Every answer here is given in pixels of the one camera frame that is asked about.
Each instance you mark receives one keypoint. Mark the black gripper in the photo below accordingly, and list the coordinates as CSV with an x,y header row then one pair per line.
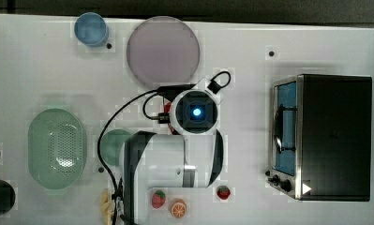
x,y
170,93

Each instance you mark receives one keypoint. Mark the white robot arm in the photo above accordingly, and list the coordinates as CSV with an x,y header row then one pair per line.
x,y
191,158

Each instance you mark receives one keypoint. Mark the green oval strainer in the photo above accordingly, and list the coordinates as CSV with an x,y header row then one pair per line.
x,y
56,148

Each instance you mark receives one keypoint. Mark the lilac round plate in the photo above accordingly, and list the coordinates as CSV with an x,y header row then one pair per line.
x,y
163,50

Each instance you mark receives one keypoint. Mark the green mug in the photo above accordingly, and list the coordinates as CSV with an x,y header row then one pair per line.
x,y
111,145

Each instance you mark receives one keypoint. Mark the blue plastic cup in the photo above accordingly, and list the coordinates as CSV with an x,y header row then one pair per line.
x,y
91,29

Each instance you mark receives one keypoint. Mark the large toy strawberry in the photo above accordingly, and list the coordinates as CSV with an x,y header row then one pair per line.
x,y
158,199

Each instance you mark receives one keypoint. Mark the small toy strawberry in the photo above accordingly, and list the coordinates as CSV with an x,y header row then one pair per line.
x,y
223,192

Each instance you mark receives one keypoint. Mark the toy orange slice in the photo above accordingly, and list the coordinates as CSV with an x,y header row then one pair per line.
x,y
178,208

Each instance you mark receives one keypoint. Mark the toy banana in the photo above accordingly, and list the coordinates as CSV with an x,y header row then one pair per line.
x,y
107,207

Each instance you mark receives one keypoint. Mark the black toaster oven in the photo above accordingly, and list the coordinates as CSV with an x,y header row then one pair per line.
x,y
321,137

